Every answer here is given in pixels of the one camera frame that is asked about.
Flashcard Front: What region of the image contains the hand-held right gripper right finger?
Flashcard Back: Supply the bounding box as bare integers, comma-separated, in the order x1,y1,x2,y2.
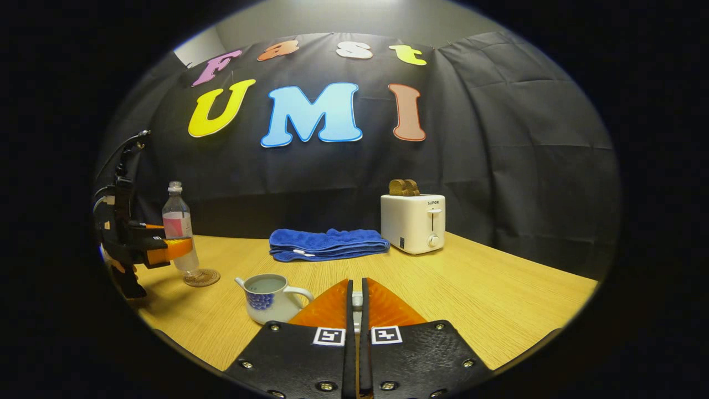
360,279,494,399

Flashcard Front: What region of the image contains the round wooden coaster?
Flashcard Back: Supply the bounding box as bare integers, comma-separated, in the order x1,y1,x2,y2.
183,269,221,288

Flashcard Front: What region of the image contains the white toaster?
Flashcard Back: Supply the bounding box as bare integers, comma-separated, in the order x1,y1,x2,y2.
381,193,446,255

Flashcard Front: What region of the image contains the white blue-patterned teacup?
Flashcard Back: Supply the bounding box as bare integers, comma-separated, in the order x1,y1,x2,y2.
235,274,315,325

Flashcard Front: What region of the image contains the black backdrop cloth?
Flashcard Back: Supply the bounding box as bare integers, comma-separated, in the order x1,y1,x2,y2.
94,30,621,280

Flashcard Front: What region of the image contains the clear plastic water bottle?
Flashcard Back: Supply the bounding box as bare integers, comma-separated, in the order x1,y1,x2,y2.
162,181,201,275

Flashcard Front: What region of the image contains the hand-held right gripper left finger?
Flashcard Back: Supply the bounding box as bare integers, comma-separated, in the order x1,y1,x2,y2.
222,279,356,399

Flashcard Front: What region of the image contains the folded blue towel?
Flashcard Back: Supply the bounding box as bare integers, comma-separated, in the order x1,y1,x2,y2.
269,228,391,263

